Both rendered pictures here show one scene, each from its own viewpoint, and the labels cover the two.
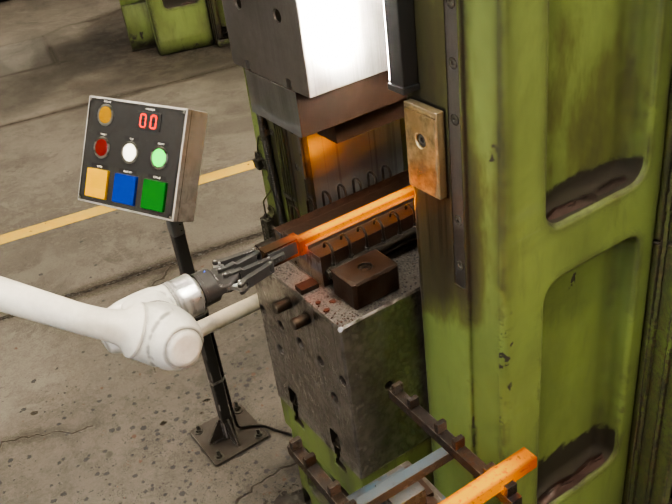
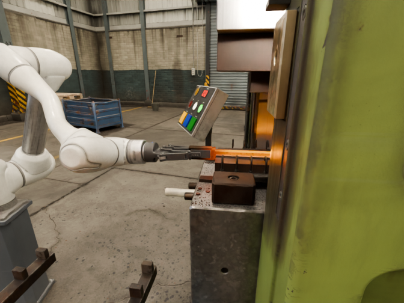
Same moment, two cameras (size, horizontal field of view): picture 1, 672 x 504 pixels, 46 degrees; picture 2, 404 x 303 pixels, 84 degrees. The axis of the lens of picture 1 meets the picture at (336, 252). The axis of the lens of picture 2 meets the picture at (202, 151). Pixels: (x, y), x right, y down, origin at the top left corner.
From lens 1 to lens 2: 1.14 m
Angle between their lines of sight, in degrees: 36
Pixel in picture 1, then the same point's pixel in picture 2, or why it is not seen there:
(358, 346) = (202, 228)
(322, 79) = (229, 17)
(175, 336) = (67, 146)
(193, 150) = (214, 108)
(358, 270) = (226, 177)
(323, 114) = (236, 58)
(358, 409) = (196, 272)
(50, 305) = (48, 110)
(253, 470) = not seen: hidden behind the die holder
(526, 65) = not seen: outside the picture
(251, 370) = not seen: hidden behind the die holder
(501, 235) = (310, 158)
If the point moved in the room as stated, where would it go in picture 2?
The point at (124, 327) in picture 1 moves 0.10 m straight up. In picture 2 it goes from (62, 133) to (55, 99)
